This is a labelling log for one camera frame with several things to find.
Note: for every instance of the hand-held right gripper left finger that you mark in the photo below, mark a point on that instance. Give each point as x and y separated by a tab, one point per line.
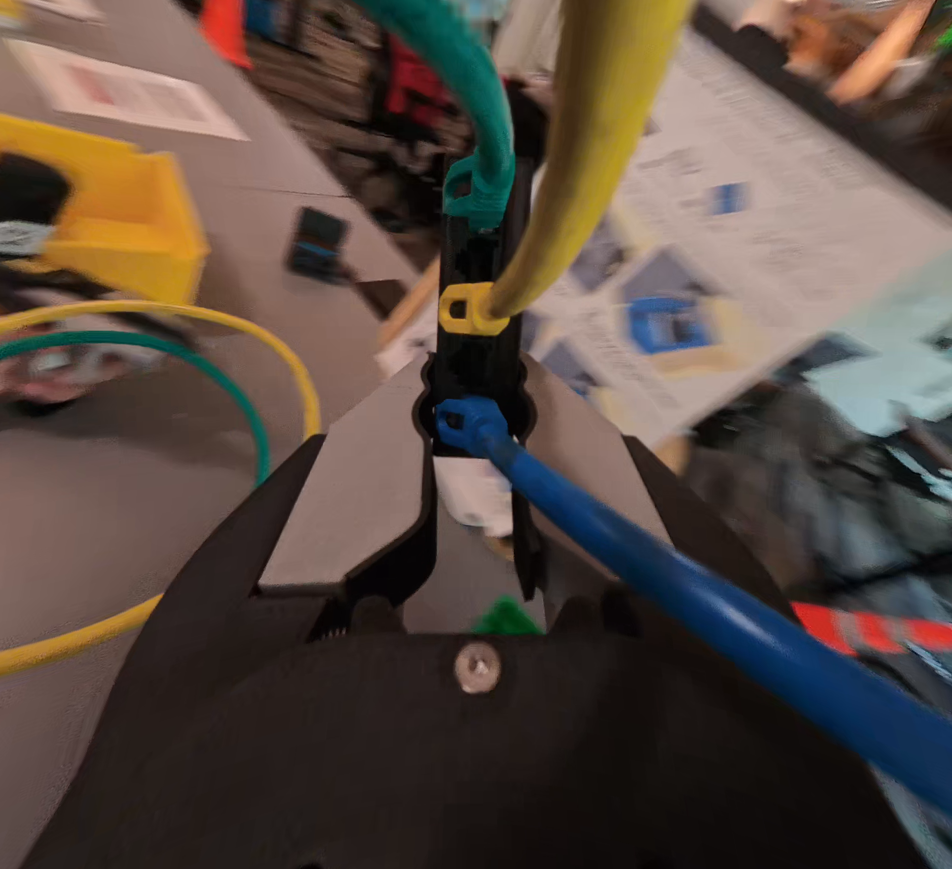
349	497

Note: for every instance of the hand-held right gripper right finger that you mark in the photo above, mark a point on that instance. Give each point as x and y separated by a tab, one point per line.
587	452

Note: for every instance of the yellow plastic bin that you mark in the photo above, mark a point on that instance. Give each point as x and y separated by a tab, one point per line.
126	214

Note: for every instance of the black network switch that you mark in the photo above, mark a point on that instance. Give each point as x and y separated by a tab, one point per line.
476	363

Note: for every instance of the white paper sheet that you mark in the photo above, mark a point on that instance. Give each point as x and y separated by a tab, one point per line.
141	95

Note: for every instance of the instruction sheet on stand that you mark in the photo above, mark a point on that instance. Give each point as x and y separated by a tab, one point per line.
413	303

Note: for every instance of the printed instruction sheet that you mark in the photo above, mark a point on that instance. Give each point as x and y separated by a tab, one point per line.
744	214

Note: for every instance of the red office chair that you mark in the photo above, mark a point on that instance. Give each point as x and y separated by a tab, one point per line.
416	80

